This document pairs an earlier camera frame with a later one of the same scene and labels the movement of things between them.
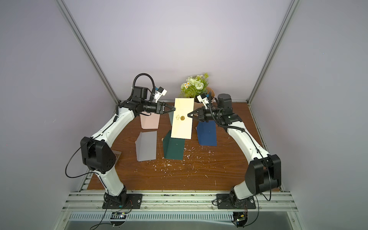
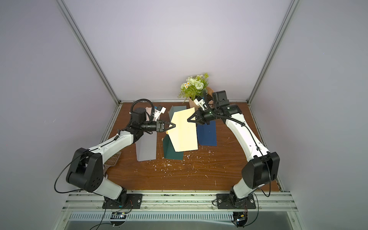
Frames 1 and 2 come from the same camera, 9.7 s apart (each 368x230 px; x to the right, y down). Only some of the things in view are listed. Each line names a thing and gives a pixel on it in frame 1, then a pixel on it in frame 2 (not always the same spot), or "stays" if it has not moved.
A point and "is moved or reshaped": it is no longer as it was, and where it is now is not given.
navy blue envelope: (206, 132) stays
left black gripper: (161, 108) -> (159, 126)
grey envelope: (146, 145) stays
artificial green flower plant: (194, 86) stays
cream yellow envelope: (182, 123) is moved or reshaped
